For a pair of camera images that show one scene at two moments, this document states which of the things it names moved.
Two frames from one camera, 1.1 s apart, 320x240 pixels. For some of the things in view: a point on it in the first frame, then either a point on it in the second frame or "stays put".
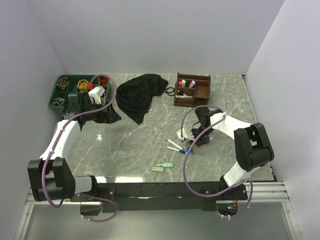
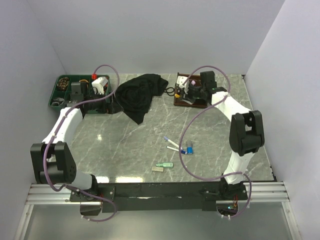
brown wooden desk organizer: x=192 y=90 stays put
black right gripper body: x=204 y=139 to x=195 y=93
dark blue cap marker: x=181 y=151 stays put
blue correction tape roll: x=191 y=151 stays put
